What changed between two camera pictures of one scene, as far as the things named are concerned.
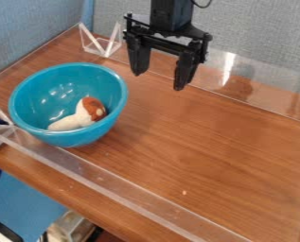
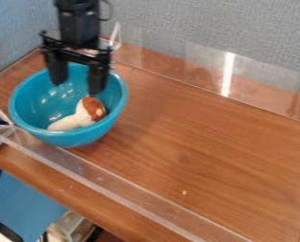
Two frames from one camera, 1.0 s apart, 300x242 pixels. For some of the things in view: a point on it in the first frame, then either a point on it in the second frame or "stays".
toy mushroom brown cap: (91, 110) stays
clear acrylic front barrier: (113, 188) stays
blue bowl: (46, 95) stays
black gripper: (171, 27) -> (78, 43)
